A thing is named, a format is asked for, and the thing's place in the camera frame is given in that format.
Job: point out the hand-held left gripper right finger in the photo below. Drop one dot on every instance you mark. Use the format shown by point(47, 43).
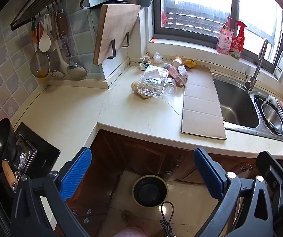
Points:
point(208, 170)

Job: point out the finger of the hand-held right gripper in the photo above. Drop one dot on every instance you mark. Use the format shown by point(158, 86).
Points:
point(269, 163)

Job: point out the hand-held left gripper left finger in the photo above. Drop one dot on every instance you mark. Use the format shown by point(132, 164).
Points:
point(77, 170)

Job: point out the round black trash bin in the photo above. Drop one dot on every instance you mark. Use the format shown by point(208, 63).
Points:
point(149, 192)

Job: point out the purple white box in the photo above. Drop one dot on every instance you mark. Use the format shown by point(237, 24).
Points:
point(182, 71)

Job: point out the clear plastic bag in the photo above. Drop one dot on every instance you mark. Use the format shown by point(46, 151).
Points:
point(158, 57)

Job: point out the steel basin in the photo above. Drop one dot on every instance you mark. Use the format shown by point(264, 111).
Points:
point(272, 118)

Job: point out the foil-lined tray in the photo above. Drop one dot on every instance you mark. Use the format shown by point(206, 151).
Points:
point(25, 153)

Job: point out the flat cardboard sheet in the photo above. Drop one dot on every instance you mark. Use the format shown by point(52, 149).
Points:
point(200, 108)

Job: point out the stainless steel sink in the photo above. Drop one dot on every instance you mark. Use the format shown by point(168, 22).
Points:
point(237, 103)

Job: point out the clear plastic cup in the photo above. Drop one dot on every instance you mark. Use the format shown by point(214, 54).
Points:
point(170, 87)

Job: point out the steel faucet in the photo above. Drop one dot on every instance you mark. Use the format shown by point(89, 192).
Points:
point(255, 71)

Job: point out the white slotted plastic board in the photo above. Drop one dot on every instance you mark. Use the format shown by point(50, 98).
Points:
point(281, 65)

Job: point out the steel ladle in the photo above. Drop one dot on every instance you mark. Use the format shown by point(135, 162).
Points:
point(76, 72)

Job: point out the white slotted spatula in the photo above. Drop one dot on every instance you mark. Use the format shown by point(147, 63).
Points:
point(57, 74)

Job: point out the tan crumpled paper bag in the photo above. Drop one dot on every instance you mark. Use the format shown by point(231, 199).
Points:
point(134, 87)

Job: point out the pinkish brown box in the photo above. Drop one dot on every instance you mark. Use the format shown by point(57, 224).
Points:
point(174, 75)

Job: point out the clear plastic clamshell container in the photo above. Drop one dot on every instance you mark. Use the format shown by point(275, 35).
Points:
point(153, 81)

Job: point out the yellow wrapper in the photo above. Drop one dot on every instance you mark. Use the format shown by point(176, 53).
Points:
point(190, 63)

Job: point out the metal mesh strainer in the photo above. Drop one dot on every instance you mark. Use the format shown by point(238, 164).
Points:
point(39, 65)

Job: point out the orange white paper cake cup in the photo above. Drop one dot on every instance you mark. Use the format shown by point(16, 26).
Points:
point(177, 61)

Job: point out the teal carton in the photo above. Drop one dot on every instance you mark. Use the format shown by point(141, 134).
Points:
point(143, 66)

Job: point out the red spray bottle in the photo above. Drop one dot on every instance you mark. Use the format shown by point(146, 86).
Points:
point(237, 44)

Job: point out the peach carton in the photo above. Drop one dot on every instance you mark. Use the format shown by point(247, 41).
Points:
point(147, 59)

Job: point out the pink soap bottle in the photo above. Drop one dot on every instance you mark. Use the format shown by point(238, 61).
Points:
point(224, 42)

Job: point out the white rice paddle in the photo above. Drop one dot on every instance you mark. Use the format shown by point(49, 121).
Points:
point(44, 42)

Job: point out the wooden cutting board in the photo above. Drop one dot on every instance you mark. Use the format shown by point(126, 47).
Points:
point(116, 29)

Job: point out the black utensil hook rack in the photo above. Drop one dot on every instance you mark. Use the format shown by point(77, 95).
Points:
point(33, 9)

